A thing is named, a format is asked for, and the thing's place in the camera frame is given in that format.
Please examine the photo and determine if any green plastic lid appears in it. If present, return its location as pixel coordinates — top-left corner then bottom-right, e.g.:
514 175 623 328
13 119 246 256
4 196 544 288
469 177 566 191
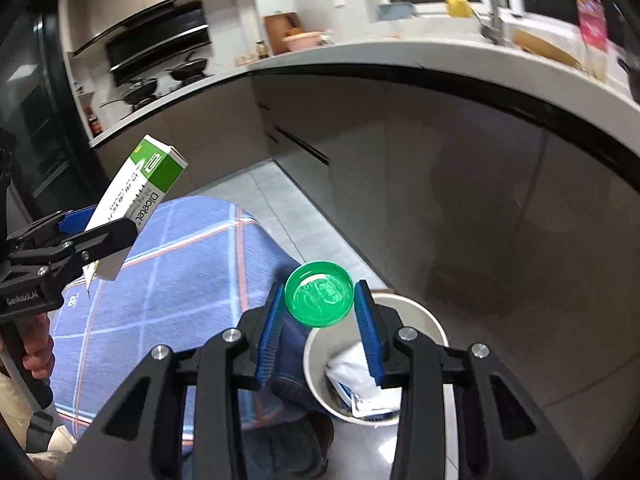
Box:
284 261 355 328

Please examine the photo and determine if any white tissue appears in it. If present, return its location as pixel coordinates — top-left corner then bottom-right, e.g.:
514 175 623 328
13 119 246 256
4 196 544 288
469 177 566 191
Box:
324 342 377 398

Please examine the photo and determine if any green white medicine box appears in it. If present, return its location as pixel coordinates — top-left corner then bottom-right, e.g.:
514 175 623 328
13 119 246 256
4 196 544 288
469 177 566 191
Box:
81 133 189 282

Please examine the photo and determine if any blue white snack bag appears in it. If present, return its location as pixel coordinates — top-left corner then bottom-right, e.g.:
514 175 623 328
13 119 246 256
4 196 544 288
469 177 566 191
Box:
329 380 401 422

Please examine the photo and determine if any left forearm beige sleeve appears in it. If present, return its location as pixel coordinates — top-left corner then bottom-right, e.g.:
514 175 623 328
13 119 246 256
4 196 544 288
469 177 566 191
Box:
1 346 77 479

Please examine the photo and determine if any white trash bin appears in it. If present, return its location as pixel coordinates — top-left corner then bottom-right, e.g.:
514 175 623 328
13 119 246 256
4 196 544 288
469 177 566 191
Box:
301 291 452 428

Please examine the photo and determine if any left hand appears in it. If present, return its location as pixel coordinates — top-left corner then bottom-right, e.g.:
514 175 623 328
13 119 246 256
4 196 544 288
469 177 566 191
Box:
20 313 55 379

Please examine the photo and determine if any blue jeans leg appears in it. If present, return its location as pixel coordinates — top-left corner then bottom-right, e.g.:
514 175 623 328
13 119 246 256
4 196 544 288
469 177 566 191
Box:
239 316 334 479

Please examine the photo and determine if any red sauce bottle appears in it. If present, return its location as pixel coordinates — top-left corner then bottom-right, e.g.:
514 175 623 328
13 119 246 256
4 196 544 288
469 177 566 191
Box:
84 106 103 138

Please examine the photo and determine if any blue plaid tablecloth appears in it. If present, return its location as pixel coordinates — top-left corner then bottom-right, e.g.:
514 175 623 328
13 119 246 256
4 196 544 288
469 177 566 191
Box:
51 196 298 438

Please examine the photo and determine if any black wok left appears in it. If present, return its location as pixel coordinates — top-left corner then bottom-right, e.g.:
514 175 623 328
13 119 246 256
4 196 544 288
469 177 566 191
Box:
101 78 158 112

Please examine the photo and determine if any black wok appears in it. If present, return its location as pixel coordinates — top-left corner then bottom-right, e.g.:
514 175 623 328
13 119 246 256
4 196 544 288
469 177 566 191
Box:
166 51 208 84
101 78 158 112

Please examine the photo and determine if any black wok right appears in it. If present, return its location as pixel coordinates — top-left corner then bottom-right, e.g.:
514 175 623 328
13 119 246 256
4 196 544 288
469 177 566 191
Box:
166 51 208 84

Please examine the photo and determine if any black range hood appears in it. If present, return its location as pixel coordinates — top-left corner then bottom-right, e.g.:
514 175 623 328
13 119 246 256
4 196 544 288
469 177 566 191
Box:
105 1 210 87

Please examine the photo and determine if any pink basket bowl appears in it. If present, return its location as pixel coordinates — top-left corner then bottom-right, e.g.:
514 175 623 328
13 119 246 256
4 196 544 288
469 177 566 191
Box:
283 32 323 52

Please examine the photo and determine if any wooden cutting board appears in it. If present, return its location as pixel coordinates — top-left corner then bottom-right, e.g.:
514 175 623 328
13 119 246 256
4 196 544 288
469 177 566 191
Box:
264 12 303 55

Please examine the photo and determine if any wooden box by sink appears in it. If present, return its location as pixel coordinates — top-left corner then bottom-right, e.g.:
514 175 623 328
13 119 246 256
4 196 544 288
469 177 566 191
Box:
512 28 582 70

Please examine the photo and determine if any yellow sponge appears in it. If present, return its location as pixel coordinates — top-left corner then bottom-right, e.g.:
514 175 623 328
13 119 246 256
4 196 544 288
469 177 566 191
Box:
445 0 476 18

